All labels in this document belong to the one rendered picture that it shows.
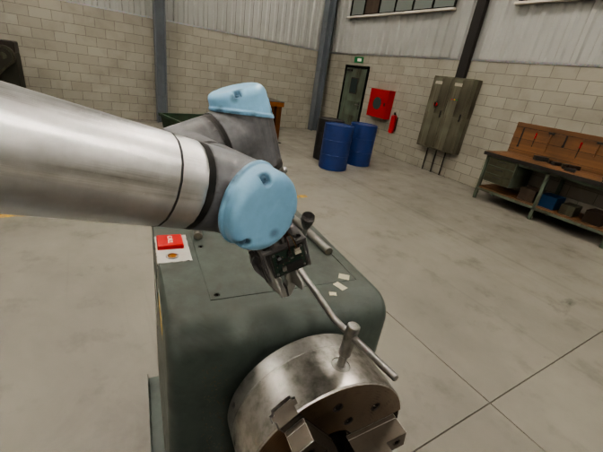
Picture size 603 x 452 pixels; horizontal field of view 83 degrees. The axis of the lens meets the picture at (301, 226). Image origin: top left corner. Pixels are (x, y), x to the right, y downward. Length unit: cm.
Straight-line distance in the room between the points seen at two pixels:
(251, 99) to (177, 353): 44
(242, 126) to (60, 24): 978
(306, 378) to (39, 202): 48
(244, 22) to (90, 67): 412
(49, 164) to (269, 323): 53
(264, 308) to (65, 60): 969
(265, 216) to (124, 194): 11
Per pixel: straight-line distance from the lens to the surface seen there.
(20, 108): 24
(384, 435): 74
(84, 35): 1016
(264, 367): 66
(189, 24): 1047
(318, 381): 61
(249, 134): 43
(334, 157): 685
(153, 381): 154
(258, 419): 64
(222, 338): 67
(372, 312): 80
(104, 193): 24
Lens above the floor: 169
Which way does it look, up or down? 24 degrees down
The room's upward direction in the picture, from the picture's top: 9 degrees clockwise
